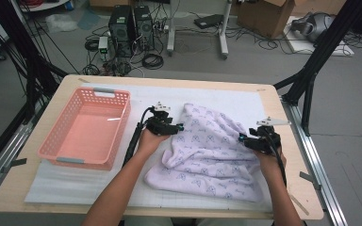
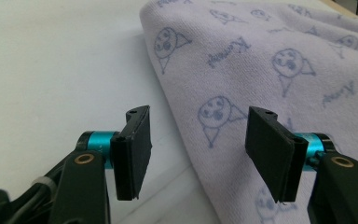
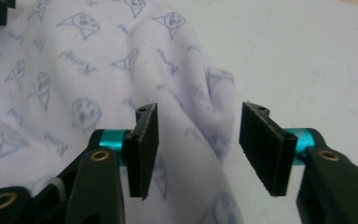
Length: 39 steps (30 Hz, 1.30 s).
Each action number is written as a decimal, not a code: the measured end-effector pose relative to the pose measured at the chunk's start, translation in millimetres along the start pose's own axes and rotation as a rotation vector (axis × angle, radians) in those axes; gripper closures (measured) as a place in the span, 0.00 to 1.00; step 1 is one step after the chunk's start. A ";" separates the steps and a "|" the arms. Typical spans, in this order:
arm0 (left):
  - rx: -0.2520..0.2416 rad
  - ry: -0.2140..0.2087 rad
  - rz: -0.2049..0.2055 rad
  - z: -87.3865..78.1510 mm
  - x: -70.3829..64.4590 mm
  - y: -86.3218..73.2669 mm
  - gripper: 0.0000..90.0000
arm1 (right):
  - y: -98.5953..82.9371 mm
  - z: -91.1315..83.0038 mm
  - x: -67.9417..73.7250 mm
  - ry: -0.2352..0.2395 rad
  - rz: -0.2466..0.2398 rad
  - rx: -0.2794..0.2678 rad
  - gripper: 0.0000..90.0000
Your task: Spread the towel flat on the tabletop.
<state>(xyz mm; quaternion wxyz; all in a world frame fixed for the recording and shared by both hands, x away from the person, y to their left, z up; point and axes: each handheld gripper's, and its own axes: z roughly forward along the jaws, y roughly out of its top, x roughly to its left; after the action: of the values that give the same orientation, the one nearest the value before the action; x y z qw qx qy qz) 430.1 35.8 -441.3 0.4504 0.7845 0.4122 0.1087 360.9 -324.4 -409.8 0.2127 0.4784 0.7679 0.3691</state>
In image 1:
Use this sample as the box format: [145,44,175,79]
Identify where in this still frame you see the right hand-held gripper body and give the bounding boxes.
[245,116,292,155]

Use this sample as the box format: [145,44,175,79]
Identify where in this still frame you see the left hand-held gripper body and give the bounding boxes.
[144,101,178,137]

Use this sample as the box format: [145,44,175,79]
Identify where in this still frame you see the lilac printed towel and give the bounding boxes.
[143,103,265,203]

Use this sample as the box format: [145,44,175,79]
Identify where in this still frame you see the person's left hand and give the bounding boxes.
[137,127,172,158]

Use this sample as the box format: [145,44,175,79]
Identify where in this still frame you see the person's right hand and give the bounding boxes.
[253,148,288,181]

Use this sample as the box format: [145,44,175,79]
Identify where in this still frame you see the white foam mat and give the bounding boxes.
[24,82,274,212]

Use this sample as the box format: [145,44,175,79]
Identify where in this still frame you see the pink perforated plastic basket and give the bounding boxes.
[37,87,132,171]

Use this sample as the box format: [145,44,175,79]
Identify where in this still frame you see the narrow black computer tower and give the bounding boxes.
[134,5,156,52]

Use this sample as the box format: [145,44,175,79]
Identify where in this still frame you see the white adapter with green light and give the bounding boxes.
[97,36,109,61]

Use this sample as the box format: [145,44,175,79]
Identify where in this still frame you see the wide black computer tower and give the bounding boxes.
[107,4,136,59]

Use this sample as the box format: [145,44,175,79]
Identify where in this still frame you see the white metal stand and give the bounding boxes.
[166,0,234,60]

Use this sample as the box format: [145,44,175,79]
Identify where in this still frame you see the flat black device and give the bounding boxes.
[193,13,225,30]

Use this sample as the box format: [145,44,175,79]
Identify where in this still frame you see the open cardboard box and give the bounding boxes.
[236,0,297,40]

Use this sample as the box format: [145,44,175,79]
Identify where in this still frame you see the white flat board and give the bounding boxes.
[283,15,356,57]

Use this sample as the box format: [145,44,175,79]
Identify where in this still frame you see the grey and white device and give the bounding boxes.
[290,11,336,43]

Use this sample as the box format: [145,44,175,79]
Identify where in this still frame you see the clear plastic bag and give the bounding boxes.
[44,12,78,34]

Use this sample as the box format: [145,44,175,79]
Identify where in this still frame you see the white round table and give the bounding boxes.
[18,0,75,13]

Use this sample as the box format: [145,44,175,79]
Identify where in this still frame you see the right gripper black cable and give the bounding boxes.
[262,126,288,188]

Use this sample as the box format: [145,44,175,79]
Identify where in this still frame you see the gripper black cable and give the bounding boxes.
[122,105,156,168]
[262,126,288,188]

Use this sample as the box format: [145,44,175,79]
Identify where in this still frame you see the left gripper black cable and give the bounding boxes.
[122,105,156,168]

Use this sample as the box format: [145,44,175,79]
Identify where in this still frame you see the aluminium rail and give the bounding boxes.
[0,103,45,205]
[281,96,349,226]

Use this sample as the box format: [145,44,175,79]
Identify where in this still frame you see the grey metal bracket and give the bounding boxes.
[298,170,322,191]
[1,157,28,174]

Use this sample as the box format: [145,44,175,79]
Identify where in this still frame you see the coiled black cable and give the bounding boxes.
[141,53,165,71]

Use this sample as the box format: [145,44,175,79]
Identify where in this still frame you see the black frame strut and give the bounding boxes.
[0,0,69,124]
[272,0,362,137]

